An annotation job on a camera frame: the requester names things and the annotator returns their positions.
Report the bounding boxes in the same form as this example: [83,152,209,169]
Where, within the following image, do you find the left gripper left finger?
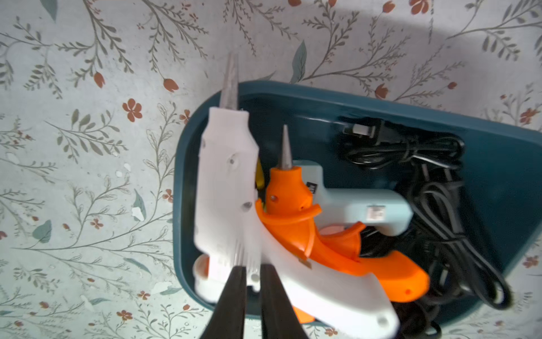
[200,266,247,339]

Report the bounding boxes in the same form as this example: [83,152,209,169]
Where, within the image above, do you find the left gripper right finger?
[261,264,309,339]

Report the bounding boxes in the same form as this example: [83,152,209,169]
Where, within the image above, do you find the white hot glue gun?
[194,54,399,338]

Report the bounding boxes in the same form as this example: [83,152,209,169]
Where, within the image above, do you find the orange hot glue gun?
[256,130,430,328]

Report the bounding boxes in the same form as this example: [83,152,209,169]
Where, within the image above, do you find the light blue hot glue gun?
[294,160,414,237]

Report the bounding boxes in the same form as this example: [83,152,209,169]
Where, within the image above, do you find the blue gun black cable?
[338,117,514,339]

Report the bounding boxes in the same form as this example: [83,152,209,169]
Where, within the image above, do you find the yellow hot glue gun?
[255,158,265,190]

